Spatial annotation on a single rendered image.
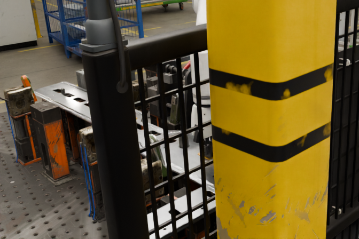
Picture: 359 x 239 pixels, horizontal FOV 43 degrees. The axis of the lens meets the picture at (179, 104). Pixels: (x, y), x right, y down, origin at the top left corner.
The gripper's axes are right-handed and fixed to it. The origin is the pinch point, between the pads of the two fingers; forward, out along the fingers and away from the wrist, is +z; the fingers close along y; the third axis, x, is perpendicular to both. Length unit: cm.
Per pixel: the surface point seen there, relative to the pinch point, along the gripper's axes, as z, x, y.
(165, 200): 5.0, 6.1, 22.6
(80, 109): 3, -73, 5
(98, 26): -54, 57, 64
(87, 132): -1.5, -38.3, 20.6
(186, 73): -15.1, -28.6, -16.6
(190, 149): 3.0, -9.3, -0.1
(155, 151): -4.4, -3.8, 17.7
